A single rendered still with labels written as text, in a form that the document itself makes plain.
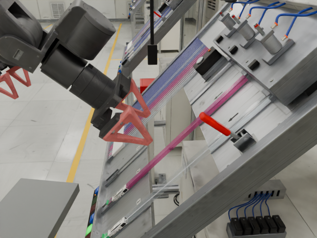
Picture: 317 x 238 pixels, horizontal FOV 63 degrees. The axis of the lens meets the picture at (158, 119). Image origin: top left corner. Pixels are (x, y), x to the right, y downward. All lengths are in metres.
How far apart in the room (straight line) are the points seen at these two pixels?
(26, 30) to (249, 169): 0.39
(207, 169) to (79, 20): 0.82
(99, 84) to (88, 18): 0.10
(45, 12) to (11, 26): 9.23
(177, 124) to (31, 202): 1.31
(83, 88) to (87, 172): 1.68
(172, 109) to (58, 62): 1.63
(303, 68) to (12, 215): 0.94
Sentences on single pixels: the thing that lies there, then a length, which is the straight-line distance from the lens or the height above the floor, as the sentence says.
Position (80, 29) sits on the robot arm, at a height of 1.23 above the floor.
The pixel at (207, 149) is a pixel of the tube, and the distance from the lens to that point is 0.52.
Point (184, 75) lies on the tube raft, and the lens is 0.86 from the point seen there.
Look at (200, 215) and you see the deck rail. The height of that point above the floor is 0.93.
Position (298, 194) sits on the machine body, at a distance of 1.08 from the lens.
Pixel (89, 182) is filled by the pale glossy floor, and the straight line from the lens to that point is 1.99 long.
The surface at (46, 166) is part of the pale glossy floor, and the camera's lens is 2.24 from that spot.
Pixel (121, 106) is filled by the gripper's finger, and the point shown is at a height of 1.08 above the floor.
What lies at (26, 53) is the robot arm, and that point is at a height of 1.21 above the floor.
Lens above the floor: 1.30
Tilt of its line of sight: 29 degrees down
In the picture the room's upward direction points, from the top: straight up
